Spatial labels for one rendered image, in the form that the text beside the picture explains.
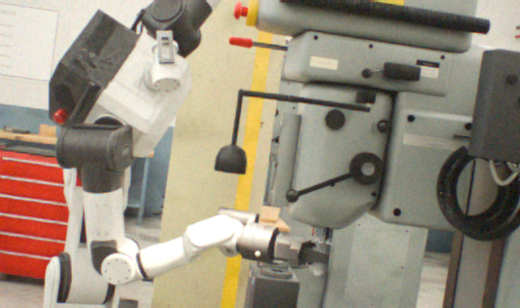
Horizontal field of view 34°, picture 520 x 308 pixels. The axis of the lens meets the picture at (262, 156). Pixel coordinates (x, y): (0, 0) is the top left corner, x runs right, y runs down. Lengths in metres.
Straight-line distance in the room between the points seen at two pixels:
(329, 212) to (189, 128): 1.82
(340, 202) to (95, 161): 0.55
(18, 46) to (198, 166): 7.59
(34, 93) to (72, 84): 8.96
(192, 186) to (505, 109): 2.18
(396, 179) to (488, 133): 0.29
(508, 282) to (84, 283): 1.12
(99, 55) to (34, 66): 8.97
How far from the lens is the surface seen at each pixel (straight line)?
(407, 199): 1.86
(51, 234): 6.50
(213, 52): 3.62
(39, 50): 11.00
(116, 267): 1.99
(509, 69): 1.65
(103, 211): 1.96
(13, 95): 11.04
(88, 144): 1.93
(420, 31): 1.84
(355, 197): 1.85
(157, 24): 2.14
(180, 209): 3.64
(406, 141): 1.84
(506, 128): 1.65
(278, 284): 2.29
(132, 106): 2.00
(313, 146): 1.83
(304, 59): 1.79
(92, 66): 2.02
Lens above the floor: 1.54
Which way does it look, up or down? 3 degrees down
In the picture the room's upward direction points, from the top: 8 degrees clockwise
